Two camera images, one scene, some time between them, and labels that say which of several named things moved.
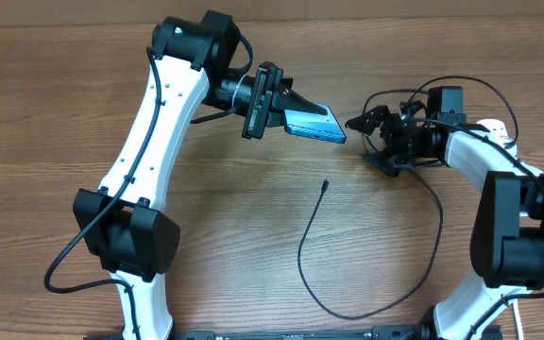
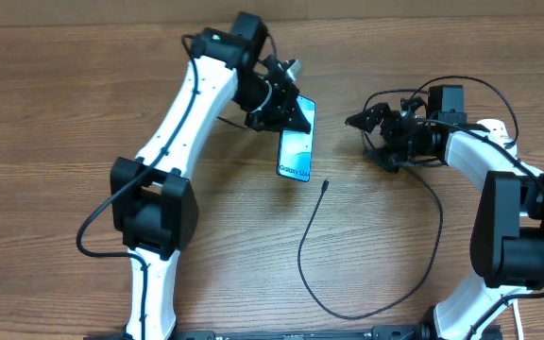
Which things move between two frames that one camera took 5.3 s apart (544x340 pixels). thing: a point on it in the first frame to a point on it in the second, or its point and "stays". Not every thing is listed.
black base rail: (409, 331) stays
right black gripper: (394, 162) stays
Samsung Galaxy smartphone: (314, 124) to (296, 149)
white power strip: (498, 133) stays
